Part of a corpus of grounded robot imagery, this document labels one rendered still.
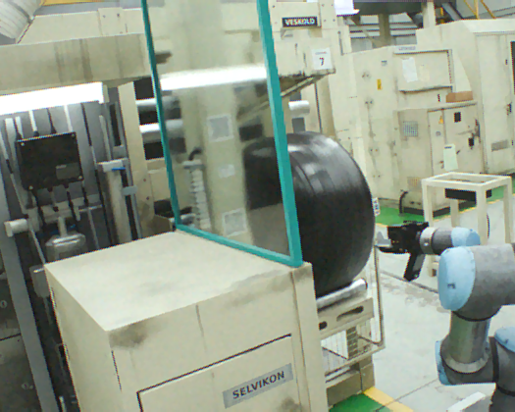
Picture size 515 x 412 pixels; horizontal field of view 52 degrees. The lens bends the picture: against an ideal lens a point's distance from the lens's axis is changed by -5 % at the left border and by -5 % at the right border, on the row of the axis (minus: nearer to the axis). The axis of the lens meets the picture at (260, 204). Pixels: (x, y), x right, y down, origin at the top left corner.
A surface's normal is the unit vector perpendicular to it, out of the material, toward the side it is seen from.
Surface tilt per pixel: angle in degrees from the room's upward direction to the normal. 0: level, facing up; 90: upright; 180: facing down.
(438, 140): 90
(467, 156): 90
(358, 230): 94
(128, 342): 90
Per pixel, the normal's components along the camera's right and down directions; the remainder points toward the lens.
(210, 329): 0.52, 0.09
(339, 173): 0.36, -0.46
